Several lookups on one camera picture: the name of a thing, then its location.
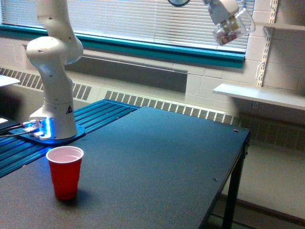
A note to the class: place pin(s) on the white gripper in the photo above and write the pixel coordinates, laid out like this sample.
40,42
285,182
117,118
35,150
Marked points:
222,10

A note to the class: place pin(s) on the white wall shelf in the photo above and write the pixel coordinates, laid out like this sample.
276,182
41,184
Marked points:
262,94
284,27

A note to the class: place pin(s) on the black table leg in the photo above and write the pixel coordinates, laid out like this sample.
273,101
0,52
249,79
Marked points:
234,187

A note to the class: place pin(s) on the white window blinds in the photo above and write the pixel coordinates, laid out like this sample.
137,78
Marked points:
150,21

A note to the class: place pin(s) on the baseboard radiator vent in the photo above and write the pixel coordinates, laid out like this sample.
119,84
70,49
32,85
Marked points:
263,131

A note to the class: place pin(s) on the white board at left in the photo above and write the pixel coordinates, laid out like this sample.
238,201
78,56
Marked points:
5,81

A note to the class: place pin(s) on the white shelf rail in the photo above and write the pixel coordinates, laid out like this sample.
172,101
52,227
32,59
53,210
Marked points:
262,65

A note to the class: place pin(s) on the clear plastic cup with candies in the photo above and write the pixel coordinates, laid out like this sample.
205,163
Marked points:
246,26

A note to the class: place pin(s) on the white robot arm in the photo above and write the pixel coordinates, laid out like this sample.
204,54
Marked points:
49,54

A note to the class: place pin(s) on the white upper wall shelf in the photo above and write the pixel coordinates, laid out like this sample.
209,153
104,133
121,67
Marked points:
284,27

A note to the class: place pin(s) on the red plastic cup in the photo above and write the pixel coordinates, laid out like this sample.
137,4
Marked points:
65,167

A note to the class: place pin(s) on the white lower wall shelf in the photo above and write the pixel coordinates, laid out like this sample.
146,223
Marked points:
262,94

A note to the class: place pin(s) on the teal window sill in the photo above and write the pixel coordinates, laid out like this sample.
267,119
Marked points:
163,52

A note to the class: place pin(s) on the blue aluminium mounting plate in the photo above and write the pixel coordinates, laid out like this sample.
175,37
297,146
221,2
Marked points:
24,143

